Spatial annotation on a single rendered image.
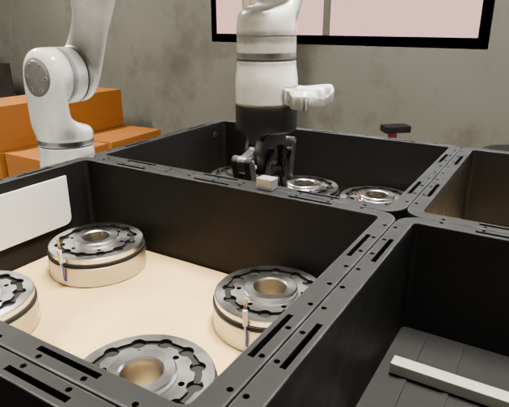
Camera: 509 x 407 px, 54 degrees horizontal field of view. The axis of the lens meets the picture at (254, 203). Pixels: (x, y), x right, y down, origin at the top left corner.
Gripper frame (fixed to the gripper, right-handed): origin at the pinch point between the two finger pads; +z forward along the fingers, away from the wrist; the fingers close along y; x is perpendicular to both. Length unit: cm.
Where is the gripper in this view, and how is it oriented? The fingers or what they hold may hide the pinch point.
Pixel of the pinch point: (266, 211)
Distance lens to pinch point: 65.8
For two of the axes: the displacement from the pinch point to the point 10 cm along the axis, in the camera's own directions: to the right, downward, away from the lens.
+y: -4.6, 3.0, -8.4
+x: 8.9, 1.5, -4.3
